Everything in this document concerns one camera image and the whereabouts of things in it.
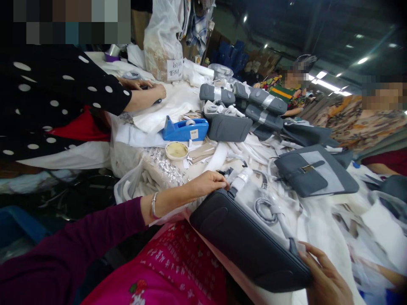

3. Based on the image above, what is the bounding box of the person's right hand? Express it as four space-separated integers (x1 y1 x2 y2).
297 241 354 305

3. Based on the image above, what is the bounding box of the person's left hand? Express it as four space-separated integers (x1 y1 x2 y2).
163 170 231 219

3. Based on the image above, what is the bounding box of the dark grey leather handbag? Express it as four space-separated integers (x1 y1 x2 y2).
189 167 313 290

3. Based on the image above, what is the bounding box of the white foam tube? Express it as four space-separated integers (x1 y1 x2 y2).
203 141 230 176

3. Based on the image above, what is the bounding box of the pile of white paper scraps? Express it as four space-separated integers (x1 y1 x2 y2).
183 133 306 178

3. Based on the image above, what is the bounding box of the round tin of cream paste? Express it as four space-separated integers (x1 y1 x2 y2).
165 141 190 160

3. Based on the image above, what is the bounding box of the pile of silver foil pieces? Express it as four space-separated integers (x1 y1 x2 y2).
149 146 187 189

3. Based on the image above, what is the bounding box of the grey handbag stuffed with paper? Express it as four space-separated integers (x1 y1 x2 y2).
203 101 254 143

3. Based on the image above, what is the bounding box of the blue tape dispenser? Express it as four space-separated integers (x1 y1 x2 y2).
162 115 209 141

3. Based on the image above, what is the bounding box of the stack of taped grey handbags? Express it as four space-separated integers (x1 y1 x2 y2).
199 81 288 140

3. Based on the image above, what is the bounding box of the white cloth sheet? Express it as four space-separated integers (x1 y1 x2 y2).
113 60 211 147

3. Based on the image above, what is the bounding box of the grey handbag with metal clasp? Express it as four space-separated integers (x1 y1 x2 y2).
274 143 360 198

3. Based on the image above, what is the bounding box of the flat dark grey bag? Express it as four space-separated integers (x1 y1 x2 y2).
281 119 354 166

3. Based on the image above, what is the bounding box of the person's body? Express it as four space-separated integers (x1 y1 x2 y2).
81 219 288 305

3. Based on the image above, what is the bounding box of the clear plastic bag with label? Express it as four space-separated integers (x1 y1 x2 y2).
143 0 185 84

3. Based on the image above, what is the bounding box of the plaid hanging cloth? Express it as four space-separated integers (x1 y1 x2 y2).
185 0 217 58

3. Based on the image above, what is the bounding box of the blue plastic crate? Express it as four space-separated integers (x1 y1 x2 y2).
0 205 53 252

